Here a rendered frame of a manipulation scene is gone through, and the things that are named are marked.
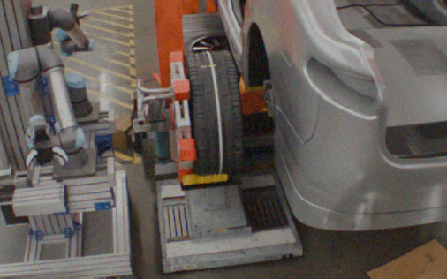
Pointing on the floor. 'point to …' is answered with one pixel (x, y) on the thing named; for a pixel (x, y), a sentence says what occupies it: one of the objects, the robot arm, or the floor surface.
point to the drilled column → (148, 159)
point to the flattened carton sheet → (419, 264)
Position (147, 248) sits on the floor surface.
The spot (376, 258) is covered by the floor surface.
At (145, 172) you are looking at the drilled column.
